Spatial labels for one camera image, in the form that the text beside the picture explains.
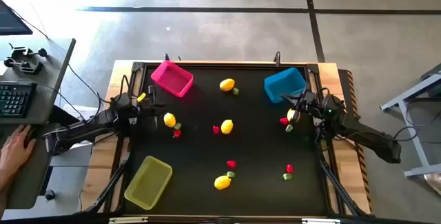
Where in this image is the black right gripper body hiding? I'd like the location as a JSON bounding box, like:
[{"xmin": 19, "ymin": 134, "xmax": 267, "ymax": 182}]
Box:
[{"xmin": 300, "ymin": 91, "xmax": 327, "ymax": 119}]

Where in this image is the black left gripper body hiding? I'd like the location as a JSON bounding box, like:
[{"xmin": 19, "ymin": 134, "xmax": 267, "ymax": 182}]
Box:
[{"xmin": 130, "ymin": 85, "xmax": 159, "ymax": 130}]

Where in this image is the yellow lemon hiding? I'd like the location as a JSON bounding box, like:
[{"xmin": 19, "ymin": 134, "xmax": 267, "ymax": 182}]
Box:
[
  {"xmin": 219, "ymin": 78, "xmax": 236, "ymax": 92},
  {"xmin": 214, "ymin": 174, "xmax": 232, "ymax": 191},
  {"xmin": 220, "ymin": 119, "xmax": 234, "ymax": 135},
  {"xmin": 287, "ymin": 108, "xmax": 301, "ymax": 124},
  {"xmin": 163, "ymin": 112, "xmax": 177, "ymax": 128}
]

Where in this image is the blue plastic basket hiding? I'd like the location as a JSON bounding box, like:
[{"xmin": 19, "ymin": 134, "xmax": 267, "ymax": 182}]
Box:
[{"xmin": 263, "ymin": 67, "xmax": 307, "ymax": 104}]

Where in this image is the pink plastic basket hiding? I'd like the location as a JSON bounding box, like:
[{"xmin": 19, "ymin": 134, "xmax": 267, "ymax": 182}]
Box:
[{"xmin": 150, "ymin": 60, "xmax": 194, "ymax": 99}]

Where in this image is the yellow-green plastic basket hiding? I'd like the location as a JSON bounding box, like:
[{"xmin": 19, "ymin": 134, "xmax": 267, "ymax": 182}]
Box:
[{"xmin": 123, "ymin": 155, "xmax": 173, "ymax": 211}]

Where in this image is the black diagonal strut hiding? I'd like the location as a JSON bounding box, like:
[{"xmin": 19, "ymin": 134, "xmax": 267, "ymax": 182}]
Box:
[
  {"xmin": 318, "ymin": 158, "xmax": 368, "ymax": 217},
  {"xmin": 84, "ymin": 161, "xmax": 128, "ymax": 214}
]

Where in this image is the grey metal stand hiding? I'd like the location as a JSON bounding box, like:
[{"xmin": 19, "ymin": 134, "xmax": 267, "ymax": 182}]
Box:
[{"xmin": 380, "ymin": 63, "xmax": 441, "ymax": 179}]

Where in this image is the grey office desk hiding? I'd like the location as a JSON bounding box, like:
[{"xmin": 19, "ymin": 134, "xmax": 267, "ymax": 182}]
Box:
[{"xmin": 0, "ymin": 37, "xmax": 77, "ymax": 211}]

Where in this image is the black table clamp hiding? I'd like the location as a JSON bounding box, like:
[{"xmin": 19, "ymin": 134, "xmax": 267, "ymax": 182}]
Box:
[
  {"xmin": 3, "ymin": 57, "xmax": 44, "ymax": 76},
  {"xmin": 7, "ymin": 43, "xmax": 48, "ymax": 61}
]

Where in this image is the black computer keyboard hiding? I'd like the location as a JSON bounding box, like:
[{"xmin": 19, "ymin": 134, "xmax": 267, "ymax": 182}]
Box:
[{"xmin": 0, "ymin": 81, "xmax": 38, "ymax": 119}]

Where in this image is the person's hand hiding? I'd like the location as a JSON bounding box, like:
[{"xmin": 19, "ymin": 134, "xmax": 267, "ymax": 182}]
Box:
[{"xmin": 0, "ymin": 124, "xmax": 38, "ymax": 185}]

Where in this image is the black computer monitor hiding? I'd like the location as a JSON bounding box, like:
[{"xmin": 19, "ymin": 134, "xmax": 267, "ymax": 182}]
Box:
[{"xmin": 0, "ymin": 0, "xmax": 34, "ymax": 37}]

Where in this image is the black aluminium table frame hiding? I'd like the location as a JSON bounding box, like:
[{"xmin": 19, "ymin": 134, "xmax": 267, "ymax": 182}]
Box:
[{"xmin": 74, "ymin": 60, "xmax": 371, "ymax": 218}]

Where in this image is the silver metal bracket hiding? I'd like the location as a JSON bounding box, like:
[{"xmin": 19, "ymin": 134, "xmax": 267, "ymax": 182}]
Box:
[
  {"xmin": 108, "ymin": 216, "xmax": 149, "ymax": 224},
  {"xmin": 301, "ymin": 218, "xmax": 341, "ymax": 224}
]

